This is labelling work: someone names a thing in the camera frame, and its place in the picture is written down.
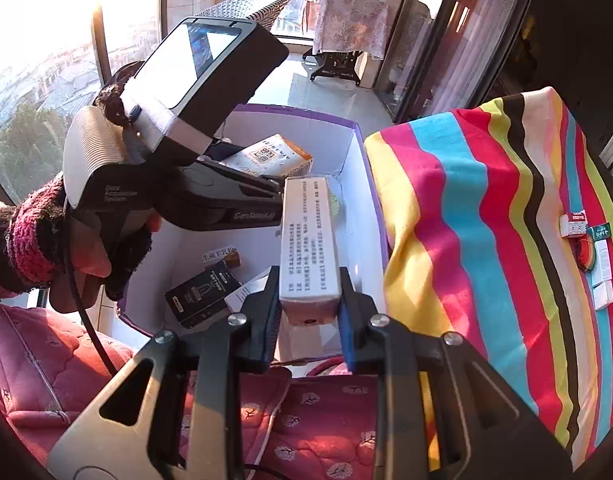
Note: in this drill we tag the pink quilted clothing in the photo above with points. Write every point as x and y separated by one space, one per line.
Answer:
311 430

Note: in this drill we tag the person's left hand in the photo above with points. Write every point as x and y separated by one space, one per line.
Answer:
91 250

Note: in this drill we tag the table with floral cloth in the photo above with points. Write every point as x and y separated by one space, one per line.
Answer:
349 25

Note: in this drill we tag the long white medicine box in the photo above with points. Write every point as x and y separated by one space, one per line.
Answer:
306 240

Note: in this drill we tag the small white label packet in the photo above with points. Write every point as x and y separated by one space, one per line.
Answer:
219 255

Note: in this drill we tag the narrow white box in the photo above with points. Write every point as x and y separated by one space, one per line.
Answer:
602 260

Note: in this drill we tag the striped colourful cloth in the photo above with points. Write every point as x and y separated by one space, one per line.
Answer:
461 240

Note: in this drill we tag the green round sponge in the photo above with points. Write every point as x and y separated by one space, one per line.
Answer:
585 255

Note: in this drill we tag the black product box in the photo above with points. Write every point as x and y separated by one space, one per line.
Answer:
201 297

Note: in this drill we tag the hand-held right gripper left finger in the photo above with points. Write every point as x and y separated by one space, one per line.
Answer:
266 312

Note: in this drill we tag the red and white box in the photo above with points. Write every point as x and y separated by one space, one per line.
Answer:
572 225

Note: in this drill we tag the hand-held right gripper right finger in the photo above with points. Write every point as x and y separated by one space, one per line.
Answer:
347 332

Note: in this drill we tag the wicker chair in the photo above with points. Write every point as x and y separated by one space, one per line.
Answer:
251 10

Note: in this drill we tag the dark teal box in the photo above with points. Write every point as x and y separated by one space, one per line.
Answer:
600 231

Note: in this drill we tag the white cardboard box purple edge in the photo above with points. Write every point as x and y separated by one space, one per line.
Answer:
359 200

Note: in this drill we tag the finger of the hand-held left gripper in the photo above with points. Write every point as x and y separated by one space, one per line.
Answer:
221 149
236 180

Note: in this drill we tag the white cube box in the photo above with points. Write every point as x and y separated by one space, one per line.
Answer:
605 294

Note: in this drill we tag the orange-white medicine box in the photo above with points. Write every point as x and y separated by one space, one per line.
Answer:
266 155

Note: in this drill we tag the flat white box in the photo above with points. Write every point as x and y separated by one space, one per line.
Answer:
246 292

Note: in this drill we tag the sliding glass door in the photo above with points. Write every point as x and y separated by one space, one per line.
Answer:
451 35

